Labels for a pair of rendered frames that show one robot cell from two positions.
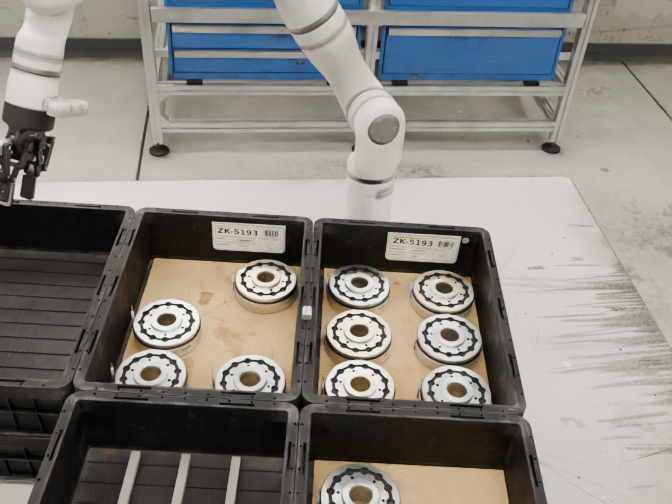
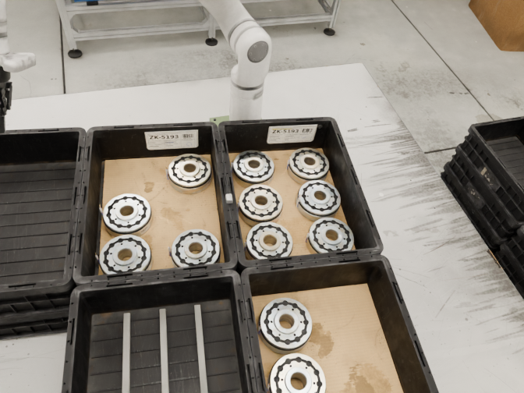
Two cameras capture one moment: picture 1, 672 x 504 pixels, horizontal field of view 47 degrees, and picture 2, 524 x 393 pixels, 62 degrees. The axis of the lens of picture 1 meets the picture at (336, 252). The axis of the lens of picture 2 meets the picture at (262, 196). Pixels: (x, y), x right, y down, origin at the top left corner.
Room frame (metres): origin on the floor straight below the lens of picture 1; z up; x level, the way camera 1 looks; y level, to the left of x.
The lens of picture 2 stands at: (0.25, 0.12, 1.67)
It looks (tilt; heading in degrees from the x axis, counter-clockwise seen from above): 53 degrees down; 344
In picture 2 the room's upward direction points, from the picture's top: 9 degrees clockwise
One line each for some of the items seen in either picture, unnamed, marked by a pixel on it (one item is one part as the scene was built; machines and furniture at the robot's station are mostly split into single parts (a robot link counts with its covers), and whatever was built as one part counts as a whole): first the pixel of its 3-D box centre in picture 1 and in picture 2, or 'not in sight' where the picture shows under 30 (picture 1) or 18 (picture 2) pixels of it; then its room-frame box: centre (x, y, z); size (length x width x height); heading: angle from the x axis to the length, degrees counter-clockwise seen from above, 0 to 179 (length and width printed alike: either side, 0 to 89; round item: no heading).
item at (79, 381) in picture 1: (208, 297); (156, 193); (0.83, 0.19, 0.92); 0.40 x 0.30 x 0.02; 2
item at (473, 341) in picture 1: (449, 337); (319, 196); (0.84, -0.19, 0.86); 0.10 x 0.10 x 0.01
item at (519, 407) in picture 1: (406, 308); (293, 184); (0.84, -0.11, 0.92); 0.40 x 0.30 x 0.02; 2
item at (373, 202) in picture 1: (368, 209); (246, 104); (1.21, -0.06, 0.83); 0.09 x 0.09 x 0.17; 21
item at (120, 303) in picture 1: (210, 321); (157, 207); (0.83, 0.19, 0.87); 0.40 x 0.30 x 0.11; 2
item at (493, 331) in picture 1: (402, 332); (289, 197); (0.84, -0.11, 0.87); 0.40 x 0.30 x 0.11; 2
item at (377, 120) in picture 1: (374, 137); (249, 56); (1.21, -0.05, 0.99); 0.09 x 0.09 x 0.17; 20
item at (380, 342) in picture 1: (358, 333); (260, 202); (0.84, -0.05, 0.86); 0.10 x 0.10 x 0.01
